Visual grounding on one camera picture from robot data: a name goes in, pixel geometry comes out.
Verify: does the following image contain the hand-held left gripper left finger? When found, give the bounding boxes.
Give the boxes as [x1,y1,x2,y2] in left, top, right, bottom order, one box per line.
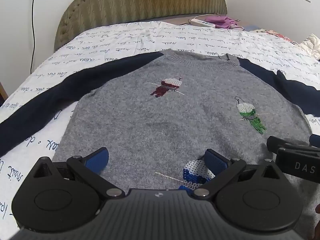
[25,147,126,201]

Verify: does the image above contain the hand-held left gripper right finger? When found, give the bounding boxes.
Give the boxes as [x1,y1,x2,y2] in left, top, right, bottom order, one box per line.
[192,149,288,201]

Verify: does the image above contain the grey sweater with navy sleeves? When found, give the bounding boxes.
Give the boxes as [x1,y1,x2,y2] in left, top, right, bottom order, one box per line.
[0,49,320,198]

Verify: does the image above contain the white padded garment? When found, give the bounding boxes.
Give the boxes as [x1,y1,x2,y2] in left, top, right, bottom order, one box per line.
[297,33,320,61]

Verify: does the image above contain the floral cloth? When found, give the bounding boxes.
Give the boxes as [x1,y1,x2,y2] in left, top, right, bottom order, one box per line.
[250,28,300,46]

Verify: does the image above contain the wooden furniture edge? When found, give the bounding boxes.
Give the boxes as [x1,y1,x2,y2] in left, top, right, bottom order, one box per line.
[0,79,8,101]

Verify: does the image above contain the white script-printed bedspread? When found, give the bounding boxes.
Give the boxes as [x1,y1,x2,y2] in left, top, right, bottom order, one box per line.
[0,20,320,232]

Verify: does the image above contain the purple cloth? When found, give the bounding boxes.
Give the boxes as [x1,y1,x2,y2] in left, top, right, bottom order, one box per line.
[204,14,245,30]

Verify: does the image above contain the white remote control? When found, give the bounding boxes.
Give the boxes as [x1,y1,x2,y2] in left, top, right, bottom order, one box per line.
[191,17,217,28]

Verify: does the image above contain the olive quilted headboard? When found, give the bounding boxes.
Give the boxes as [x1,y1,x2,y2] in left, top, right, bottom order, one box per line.
[54,0,228,52]

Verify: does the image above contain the black wall cable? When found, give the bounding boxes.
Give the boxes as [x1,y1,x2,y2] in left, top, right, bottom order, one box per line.
[30,0,38,75]

